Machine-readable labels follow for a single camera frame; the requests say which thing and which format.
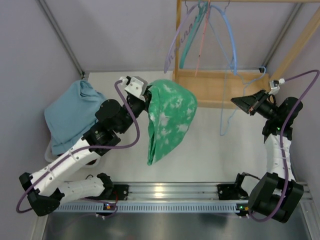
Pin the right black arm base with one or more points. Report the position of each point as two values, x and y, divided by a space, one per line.
231 192

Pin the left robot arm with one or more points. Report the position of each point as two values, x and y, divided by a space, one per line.
48 188

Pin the light blue garment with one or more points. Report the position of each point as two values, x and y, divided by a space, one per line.
72 114

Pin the pink wire hanger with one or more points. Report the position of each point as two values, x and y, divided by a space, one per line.
203 37

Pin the wooden clothes rack frame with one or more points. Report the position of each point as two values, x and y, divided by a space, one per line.
259 27

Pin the grey slotted cable duct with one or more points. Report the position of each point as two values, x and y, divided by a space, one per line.
135 207

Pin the thick blue plastic hanger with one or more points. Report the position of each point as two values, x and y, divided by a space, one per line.
232 63

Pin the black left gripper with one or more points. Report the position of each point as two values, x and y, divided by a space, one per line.
145 97

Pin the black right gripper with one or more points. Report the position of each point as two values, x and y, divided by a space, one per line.
255 105

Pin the white perforated laundry basket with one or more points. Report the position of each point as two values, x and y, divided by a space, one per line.
50 157

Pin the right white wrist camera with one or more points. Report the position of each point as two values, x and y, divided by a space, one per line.
275 85

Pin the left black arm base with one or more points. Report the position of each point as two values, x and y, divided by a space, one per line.
120 191

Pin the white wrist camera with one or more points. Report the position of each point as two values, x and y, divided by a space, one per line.
275 85
134 85

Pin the teal plastic hanger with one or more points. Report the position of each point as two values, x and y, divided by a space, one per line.
192 32

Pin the aluminium rail base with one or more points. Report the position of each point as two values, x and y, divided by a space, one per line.
143 191

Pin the green tie-dye trousers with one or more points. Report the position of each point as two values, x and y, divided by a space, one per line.
171 111

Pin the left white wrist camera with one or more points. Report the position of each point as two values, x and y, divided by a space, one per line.
134 85

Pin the lilac wavy hanger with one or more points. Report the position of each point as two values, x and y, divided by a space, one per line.
176 42

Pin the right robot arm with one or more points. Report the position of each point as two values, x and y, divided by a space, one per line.
276 194

